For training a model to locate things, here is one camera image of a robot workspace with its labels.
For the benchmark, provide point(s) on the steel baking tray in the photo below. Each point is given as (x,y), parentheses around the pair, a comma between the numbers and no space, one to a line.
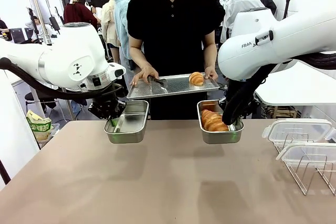
(173,87)

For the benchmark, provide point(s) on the black chair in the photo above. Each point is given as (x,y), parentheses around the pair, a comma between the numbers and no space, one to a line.
(39,103)

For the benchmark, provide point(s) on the seated background person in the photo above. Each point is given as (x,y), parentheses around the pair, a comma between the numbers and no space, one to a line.
(39,28)

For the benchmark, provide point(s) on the mannequin in light blue shirt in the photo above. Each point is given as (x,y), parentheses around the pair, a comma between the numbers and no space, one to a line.
(121,24)

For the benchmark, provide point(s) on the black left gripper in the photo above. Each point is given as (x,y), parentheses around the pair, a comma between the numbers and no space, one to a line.
(106,108)

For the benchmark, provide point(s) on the person left hand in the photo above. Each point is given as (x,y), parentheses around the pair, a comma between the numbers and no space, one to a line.
(210,73)

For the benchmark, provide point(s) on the metal pole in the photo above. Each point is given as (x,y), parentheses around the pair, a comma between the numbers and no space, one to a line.
(39,6)

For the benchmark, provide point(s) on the green snack bag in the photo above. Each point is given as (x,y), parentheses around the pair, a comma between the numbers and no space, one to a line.
(39,127)

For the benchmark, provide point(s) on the mannequin in maroon garment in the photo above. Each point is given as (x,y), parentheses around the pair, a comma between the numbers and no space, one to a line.
(78,14)

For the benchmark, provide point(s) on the person torso black shirt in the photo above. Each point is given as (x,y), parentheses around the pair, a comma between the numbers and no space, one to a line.
(173,37)

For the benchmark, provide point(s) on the person left forearm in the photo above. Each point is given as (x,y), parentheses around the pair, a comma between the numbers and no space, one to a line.
(210,54)

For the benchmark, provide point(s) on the person right hand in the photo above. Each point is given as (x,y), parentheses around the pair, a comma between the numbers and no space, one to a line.
(144,74)

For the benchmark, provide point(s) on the steel rectangular container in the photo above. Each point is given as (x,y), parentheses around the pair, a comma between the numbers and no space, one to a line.
(126,132)
(220,136)

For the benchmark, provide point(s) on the clear plastic latch lid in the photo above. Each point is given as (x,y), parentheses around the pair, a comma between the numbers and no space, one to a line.
(309,153)
(299,127)

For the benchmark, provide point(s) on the mannequin in white coat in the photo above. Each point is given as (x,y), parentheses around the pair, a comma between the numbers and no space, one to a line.
(241,6)

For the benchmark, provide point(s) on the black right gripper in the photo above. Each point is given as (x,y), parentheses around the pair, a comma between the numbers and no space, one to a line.
(250,108)

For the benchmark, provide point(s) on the white side table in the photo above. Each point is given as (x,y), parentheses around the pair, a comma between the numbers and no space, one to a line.
(296,87)

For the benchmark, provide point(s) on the mannequin in beige shirt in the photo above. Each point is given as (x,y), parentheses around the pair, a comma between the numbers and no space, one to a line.
(109,22)

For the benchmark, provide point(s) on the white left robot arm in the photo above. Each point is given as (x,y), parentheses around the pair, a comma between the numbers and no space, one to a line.
(65,56)

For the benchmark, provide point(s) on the steel tongs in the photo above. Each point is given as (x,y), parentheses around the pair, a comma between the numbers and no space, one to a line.
(157,82)

